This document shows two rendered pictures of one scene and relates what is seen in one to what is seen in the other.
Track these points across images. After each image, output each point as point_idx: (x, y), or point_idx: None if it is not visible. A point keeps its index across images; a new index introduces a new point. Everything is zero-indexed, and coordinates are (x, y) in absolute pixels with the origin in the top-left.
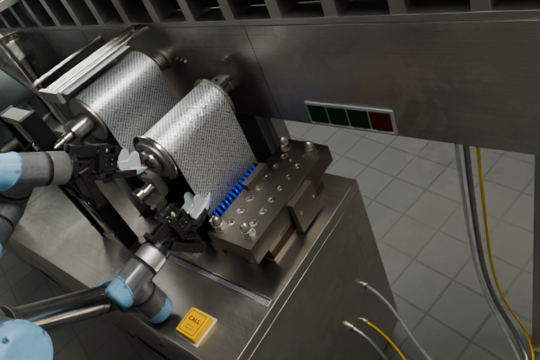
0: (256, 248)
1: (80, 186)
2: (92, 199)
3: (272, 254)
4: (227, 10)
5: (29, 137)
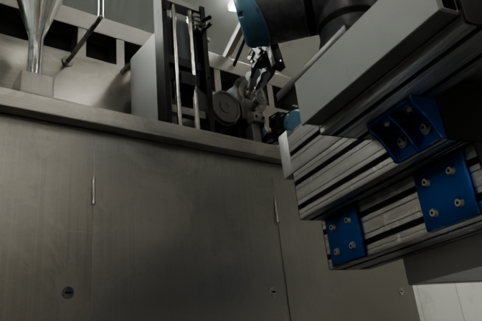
0: None
1: (275, 50)
2: (282, 60)
3: None
4: (219, 87)
5: (195, 18)
